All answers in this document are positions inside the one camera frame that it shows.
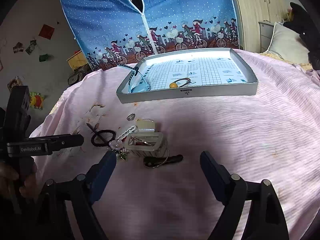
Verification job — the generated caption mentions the blue fabric wardrobe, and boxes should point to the blue fabric wardrobe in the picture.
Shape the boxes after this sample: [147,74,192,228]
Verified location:
[60,0,239,70]

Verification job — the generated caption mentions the white wavy hair clip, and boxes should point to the white wavy hair clip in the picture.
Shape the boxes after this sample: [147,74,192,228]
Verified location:
[116,125,138,141]

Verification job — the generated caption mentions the pink floral bed sheet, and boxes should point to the pink floral bed sheet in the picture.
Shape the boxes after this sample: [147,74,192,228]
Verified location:
[32,51,319,239]

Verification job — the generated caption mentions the silver hoop bangles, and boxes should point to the silver hoop bangles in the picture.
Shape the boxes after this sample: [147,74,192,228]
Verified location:
[143,140,184,168]

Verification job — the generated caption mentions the yellow bead hair tie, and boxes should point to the yellow bead hair tie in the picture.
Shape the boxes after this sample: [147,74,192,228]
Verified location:
[169,77,198,89]

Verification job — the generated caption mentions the red wall paper square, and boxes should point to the red wall paper square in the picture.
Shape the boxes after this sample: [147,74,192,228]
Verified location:
[39,24,55,40]

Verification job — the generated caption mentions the yellow wooden box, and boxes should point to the yellow wooden box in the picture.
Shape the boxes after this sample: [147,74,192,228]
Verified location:
[67,50,88,70]

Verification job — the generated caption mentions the black hair tie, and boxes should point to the black hair tie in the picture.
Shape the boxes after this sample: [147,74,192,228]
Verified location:
[90,129,117,147]

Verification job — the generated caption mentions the light blue kids watch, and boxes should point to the light blue kids watch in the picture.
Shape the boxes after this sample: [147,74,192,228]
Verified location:
[117,64,151,93]

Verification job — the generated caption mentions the red cord bead bracelet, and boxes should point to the red cord bead bracelet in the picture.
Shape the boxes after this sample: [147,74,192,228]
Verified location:
[132,137,156,147]

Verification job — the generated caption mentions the person left hand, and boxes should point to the person left hand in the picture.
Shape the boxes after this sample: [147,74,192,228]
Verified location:
[1,157,38,200]

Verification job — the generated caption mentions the grey shallow tray box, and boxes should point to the grey shallow tray box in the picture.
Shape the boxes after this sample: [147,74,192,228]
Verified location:
[116,48,258,103]

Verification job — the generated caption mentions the dark flower hair stick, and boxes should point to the dark flower hair stick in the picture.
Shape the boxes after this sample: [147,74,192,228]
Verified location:
[86,122,128,161]

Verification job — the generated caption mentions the wooden wardrobe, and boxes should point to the wooden wardrobe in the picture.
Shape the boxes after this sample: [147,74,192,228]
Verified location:
[233,0,287,53]

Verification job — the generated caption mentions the black clothes pile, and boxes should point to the black clothes pile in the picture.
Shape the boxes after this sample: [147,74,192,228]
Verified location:
[284,2,319,70]

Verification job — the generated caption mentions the white pillow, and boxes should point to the white pillow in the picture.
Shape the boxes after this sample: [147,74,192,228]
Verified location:
[266,23,309,63]

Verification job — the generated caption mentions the grey nightstand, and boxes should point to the grey nightstand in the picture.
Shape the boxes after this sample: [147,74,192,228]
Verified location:
[259,21,274,53]

